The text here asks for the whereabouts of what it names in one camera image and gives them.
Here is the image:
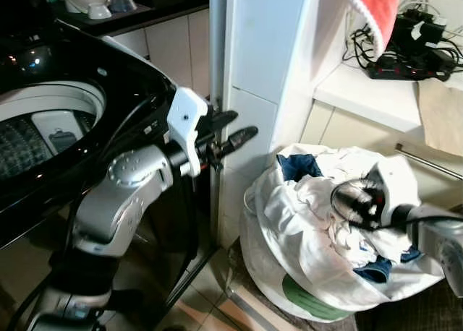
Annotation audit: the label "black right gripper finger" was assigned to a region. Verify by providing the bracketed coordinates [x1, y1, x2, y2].
[331, 176, 371, 200]
[333, 205, 377, 233]

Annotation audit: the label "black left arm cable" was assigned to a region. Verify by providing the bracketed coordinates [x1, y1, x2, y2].
[97, 93, 158, 167]

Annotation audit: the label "metal drawer handle bar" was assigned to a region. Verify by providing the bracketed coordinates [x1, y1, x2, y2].
[394, 142, 463, 181]

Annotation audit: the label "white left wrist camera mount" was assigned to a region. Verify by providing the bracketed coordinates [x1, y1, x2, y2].
[166, 87, 210, 179]

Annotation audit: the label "black tangled power cables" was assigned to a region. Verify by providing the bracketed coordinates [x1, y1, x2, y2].
[343, 22, 386, 70]

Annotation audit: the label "black charger adapter white label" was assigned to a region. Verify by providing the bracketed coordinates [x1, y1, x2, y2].
[393, 9, 447, 55]

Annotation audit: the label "white tall cabinet panel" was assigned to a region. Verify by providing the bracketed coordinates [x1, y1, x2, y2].
[216, 0, 344, 246]

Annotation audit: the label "white laundry bag green print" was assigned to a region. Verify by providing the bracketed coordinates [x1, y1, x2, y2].
[239, 143, 451, 323]

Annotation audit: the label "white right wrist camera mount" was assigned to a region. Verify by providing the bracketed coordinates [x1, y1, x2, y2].
[365, 156, 422, 228]

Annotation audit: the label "small dark container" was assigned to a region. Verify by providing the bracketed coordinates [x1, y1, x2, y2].
[109, 0, 139, 14]

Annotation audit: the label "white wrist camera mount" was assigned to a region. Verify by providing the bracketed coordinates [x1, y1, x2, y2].
[365, 156, 422, 228]
[166, 87, 210, 179]

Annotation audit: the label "navy blue garment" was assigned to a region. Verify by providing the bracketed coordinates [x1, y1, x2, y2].
[276, 153, 324, 183]

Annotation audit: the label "white washer drum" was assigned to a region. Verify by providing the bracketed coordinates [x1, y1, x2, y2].
[0, 80, 108, 181]

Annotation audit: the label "brown floor mat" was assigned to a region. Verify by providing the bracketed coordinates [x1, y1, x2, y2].
[353, 272, 463, 331]

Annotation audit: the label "red towel white edge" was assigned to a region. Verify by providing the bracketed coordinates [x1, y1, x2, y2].
[336, 0, 405, 58]

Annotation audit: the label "black top-loading washing machine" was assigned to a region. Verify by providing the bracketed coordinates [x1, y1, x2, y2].
[0, 19, 218, 331]

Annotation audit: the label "blue denim garment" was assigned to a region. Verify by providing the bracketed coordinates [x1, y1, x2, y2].
[353, 249, 423, 284]

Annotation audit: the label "white kitchen base cabinet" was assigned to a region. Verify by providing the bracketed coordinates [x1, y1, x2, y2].
[107, 9, 211, 102]

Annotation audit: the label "black power strip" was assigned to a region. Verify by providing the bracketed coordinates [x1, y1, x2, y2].
[365, 56, 454, 82]

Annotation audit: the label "beige hanging cloth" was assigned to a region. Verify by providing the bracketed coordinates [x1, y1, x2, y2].
[417, 78, 463, 158]

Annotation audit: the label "white counter drawer cabinet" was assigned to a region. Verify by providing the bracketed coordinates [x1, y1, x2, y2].
[298, 55, 463, 210]

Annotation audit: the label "white garment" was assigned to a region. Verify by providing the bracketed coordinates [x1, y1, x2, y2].
[255, 145, 412, 268]

